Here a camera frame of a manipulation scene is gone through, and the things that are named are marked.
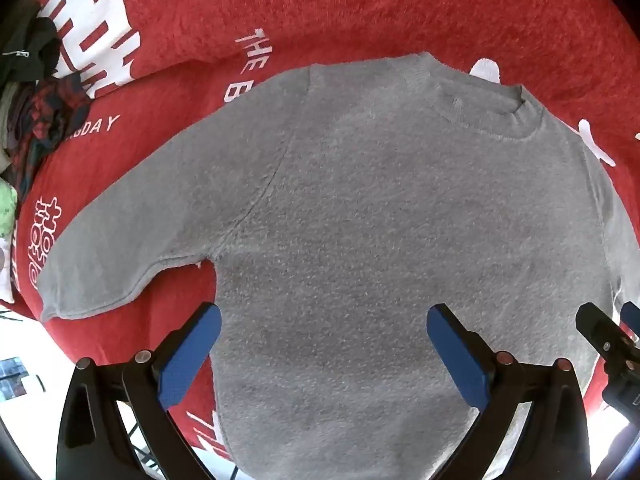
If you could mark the red printed blanket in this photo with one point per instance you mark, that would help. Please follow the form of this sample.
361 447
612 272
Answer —
400 5

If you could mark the black cloth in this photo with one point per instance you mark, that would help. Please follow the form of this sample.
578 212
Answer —
30 52

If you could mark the green cloth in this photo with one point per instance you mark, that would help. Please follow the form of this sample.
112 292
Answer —
7 207

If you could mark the printed paper cards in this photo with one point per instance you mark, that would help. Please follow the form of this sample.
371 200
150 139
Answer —
11 377

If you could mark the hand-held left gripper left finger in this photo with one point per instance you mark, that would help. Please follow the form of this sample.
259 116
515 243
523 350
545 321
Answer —
192 355

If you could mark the grey knit sweater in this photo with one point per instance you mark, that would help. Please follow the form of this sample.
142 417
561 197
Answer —
350 210

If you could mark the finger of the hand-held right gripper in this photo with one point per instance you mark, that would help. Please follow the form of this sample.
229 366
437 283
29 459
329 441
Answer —
600 330
632 315

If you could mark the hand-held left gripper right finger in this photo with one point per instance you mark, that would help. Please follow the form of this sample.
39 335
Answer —
457 355

